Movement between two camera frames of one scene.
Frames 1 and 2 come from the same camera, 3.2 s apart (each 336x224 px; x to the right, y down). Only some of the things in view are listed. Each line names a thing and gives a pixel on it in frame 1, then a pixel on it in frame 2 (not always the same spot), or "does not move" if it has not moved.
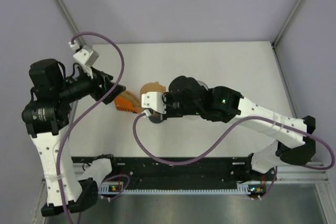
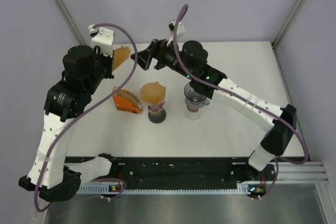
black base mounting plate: [176, 172] does not move
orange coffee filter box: [125, 105] does not move
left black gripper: [98, 92] → [108, 60]
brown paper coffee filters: [131, 98] does not move
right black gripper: [168, 97] → [144, 59]
